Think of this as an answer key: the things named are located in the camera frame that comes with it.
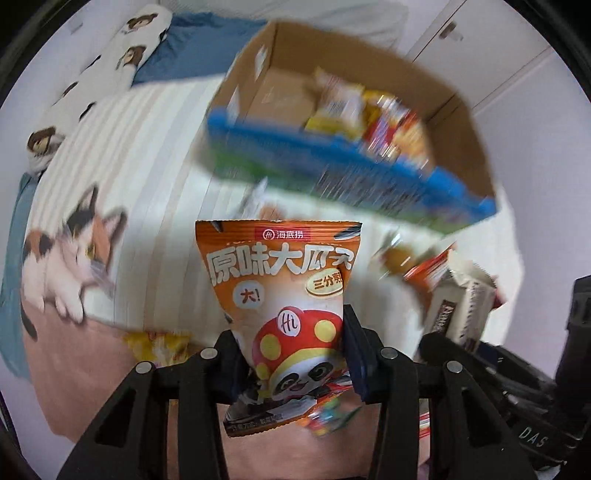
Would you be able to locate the orange panda snack packet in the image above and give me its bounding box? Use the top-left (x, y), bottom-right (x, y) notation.
top-left (195, 220), bottom-right (363, 437)

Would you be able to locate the yellow snack packet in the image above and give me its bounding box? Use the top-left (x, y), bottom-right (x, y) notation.
top-left (122, 329), bottom-right (192, 370)

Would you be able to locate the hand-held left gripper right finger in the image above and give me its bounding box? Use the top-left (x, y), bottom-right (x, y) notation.
top-left (342, 305), bottom-right (539, 480)

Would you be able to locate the dog print pillow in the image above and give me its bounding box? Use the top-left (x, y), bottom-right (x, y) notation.
top-left (25, 2), bottom-right (174, 174)

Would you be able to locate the small multicoloured snack packet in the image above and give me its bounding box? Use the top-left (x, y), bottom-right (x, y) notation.
top-left (305, 401), bottom-right (365, 437)

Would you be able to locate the clear packet with round pastry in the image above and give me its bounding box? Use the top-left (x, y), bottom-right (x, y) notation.
top-left (372, 231), bottom-right (423, 278)

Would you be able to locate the white and brown snack packet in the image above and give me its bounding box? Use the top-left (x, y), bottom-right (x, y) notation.
top-left (422, 265), bottom-right (499, 354)

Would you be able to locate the pile of colourful snack packets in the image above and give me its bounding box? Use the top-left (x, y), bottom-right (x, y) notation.
top-left (305, 67), bottom-right (437, 169)

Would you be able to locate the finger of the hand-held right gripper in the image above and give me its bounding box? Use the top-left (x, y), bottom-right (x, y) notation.
top-left (418, 331), bottom-right (555, 416)

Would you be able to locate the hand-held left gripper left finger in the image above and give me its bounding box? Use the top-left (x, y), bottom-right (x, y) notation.
top-left (55, 331), bottom-right (252, 480)

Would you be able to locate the white wardrobe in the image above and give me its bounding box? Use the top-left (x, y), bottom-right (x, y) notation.
top-left (402, 11), bottom-right (573, 125)

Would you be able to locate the striped cat print blanket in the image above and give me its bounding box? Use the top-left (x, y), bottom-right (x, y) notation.
top-left (14, 74), bottom-right (522, 480)

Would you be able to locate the orange-red snack packet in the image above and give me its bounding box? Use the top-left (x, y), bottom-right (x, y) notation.
top-left (404, 249), bottom-right (458, 296)

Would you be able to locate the cardboard box with blue-green print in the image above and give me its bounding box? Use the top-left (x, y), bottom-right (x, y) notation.
top-left (198, 21), bottom-right (502, 236)

